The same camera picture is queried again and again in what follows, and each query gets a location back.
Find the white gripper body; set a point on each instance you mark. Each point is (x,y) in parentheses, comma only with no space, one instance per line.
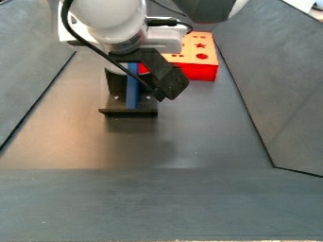
(119,27)

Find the blue rectangular bar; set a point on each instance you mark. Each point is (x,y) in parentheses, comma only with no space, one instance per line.
(132,87)

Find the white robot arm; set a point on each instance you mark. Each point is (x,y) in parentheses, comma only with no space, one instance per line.
(202,11)

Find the red shape-sorting board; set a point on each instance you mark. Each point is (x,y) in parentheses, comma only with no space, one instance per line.
(191,52)

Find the black curved fixture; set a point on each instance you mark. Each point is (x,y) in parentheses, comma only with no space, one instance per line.
(116,100)

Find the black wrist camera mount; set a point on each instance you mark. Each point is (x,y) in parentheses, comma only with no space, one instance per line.
(168,79)

